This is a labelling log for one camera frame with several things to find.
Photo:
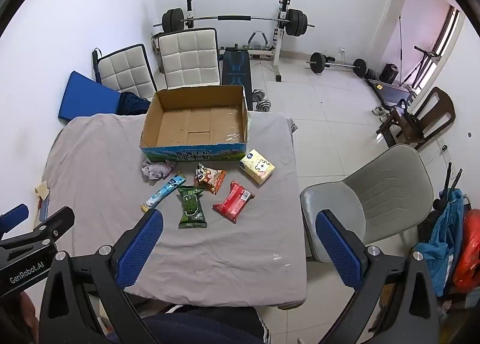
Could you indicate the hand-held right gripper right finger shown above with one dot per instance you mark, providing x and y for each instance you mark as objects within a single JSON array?
[{"x": 337, "y": 250}]

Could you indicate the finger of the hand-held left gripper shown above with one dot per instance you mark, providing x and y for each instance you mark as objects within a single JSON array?
[
  {"x": 15, "y": 213},
  {"x": 56, "y": 222}
]

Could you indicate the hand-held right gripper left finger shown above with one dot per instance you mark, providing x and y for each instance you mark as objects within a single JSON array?
[{"x": 144, "y": 241}]

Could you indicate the long light blue packet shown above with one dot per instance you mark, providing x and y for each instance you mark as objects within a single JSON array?
[{"x": 165, "y": 190}]

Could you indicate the green snack packet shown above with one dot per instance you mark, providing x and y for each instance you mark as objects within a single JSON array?
[{"x": 191, "y": 207}]

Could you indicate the grey-purple cloth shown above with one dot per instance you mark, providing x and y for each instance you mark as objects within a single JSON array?
[{"x": 155, "y": 169}]

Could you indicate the orange cartoon snack packet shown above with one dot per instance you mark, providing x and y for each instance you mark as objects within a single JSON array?
[{"x": 208, "y": 179}]

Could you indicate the red snack packet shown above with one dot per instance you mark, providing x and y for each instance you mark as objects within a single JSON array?
[{"x": 234, "y": 201}]

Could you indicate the yellow tissue pack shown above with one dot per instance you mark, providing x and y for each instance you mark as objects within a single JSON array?
[{"x": 258, "y": 167}]

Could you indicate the cardboard box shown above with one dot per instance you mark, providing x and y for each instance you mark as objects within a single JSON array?
[{"x": 195, "y": 124}]

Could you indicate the person's left forearm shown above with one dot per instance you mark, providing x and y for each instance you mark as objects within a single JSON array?
[{"x": 27, "y": 316}]

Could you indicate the torn cardboard scrap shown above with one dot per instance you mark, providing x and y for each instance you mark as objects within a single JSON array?
[{"x": 42, "y": 190}]

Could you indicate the grey plastic chair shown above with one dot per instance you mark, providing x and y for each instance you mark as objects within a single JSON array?
[{"x": 390, "y": 182}]

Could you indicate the person's dark trousers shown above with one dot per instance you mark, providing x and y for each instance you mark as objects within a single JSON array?
[{"x": 202, "y": 325}]

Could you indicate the blue jacket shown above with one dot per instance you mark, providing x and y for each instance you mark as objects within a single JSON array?
[{"x": 446, "y": 239}]

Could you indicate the blue foam mat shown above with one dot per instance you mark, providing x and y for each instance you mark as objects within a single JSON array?
[{"x": 84, "y": 98}]

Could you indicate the black poles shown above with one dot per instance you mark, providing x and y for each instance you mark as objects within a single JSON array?
[{"x": 448, "y": 182}]

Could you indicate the orange plastic bag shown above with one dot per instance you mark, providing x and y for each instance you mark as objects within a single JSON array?
[{"x": 470, "y": 250}]

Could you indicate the dark blue garment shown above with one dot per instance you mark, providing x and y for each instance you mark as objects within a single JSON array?
[{"x": 131, "y": 104}]

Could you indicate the pair of white shoes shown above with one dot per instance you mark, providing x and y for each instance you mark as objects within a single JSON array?
[{"x": 381, "y": 113}]

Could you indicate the chrome dumbbell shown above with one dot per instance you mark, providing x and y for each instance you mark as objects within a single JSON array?
[
  {"x": 258, "y": 95},
  {"x": 263, "y": 105}
]

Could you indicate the white padded chair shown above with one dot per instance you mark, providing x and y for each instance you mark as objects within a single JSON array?
[
  {"x": 189, "y": 57},
  {"x": 123, "y": 70}
]

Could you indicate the treadmill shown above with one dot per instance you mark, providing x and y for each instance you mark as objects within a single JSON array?
[{"x": 393, "y": 92}]

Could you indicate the dark wooden chair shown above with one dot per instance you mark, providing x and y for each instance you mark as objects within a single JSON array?
[{"x": 438, "y": 111}]

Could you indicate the black speaker box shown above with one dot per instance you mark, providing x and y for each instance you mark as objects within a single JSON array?
[{"x": 389, "y": 73}]

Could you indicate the short barbell with plates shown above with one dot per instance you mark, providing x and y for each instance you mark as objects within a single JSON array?
[{"x": 318, "y": 62}]

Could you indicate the black weight bench pad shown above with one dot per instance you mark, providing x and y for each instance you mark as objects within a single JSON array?
[{"x": 236, "y": 72}]

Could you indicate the white barbell rack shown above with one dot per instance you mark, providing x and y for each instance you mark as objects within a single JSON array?
[{"x": 280, "y": 44}]

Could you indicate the thin black upright rod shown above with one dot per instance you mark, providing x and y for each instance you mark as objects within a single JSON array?
[{"x": 401, "y": 40}]

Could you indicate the racked barbell with plates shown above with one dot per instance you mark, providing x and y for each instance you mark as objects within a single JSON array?
[{"x": 234, "y": 18}]

